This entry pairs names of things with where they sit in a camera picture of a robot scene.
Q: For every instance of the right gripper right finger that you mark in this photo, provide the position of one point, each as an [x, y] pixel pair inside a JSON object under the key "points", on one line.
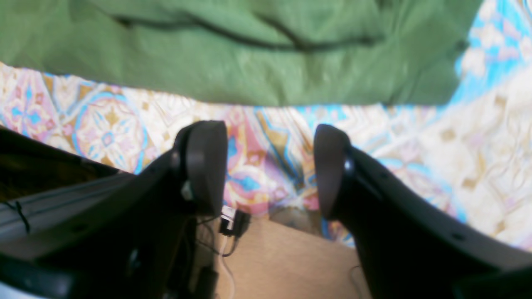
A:
{"points": [[409, 249]]}

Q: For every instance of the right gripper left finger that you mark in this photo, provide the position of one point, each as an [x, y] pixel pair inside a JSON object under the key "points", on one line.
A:
{"points": [[121, 236]]}

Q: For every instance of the green t-shirt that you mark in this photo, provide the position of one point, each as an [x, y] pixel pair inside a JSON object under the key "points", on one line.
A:
{"points": [[250, 52]]}

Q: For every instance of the patterned tablecloth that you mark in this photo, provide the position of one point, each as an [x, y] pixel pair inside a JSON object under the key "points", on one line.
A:
{"points": [[471, 158]]}

